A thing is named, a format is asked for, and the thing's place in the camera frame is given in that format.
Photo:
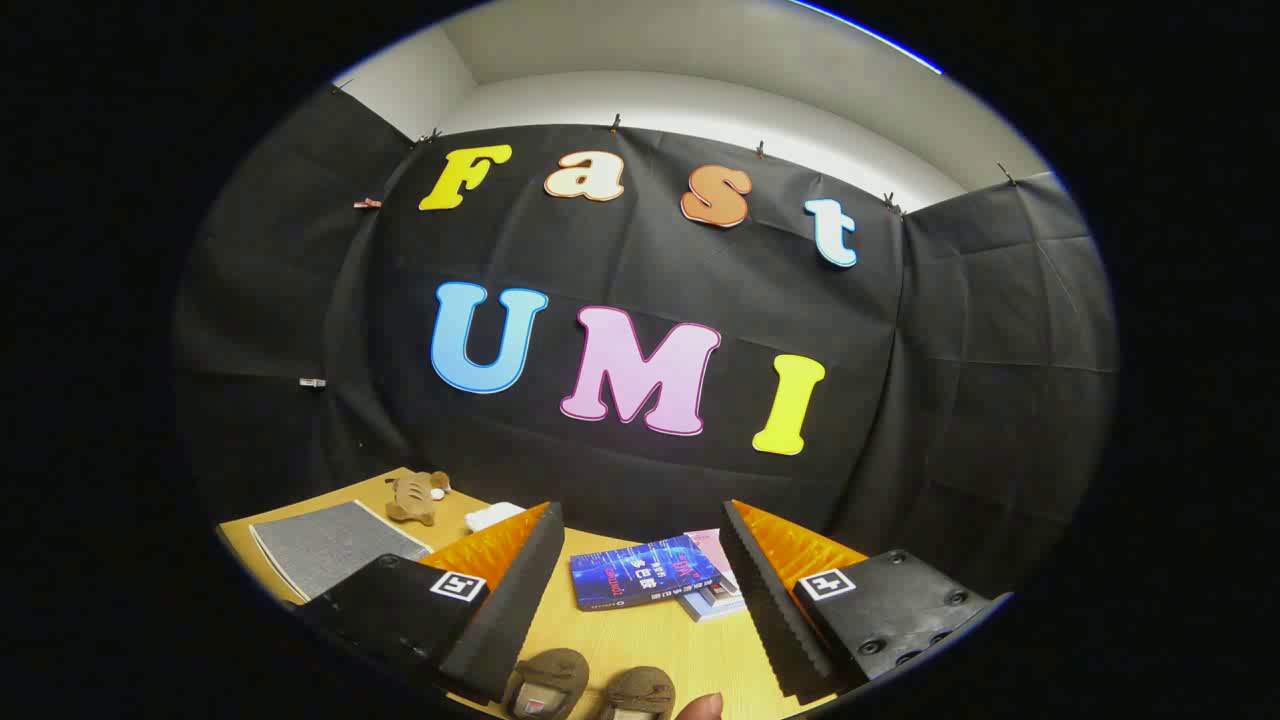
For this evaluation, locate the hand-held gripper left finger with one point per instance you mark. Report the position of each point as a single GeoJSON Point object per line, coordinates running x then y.
{"type": "Point", "coordinates": [500, 620]}

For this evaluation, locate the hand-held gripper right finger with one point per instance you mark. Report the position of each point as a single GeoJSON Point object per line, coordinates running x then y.
{"type": "Point", "coordinates": [775, 620]}

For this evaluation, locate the brown fuzzy shoe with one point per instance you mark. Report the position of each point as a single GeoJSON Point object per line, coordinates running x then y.
{"type": "Point", "coordinates": [550, 680]}
{"type": "Point", "coordinates": [640, 690]}

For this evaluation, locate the grey fabric storage box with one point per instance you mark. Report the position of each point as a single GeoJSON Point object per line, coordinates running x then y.
{"type": "Point", "coordinates": [330, 545]}

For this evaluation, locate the light blue book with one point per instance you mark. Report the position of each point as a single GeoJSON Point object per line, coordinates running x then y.
{"type": "Point", "coordinates": [720, 607]}

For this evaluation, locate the white plush toy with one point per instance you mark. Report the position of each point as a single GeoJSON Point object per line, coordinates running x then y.
{"type": "Point", "coordinates": [492, 517]}

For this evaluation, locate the brown striped plush toy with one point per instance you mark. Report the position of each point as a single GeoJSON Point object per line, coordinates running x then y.
{"type": "Point", "coordinates": [412, 495]}

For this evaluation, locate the black backdrop cloth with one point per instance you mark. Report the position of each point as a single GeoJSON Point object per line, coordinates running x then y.
{"type": "Point", "coordinates": [900, 400]}

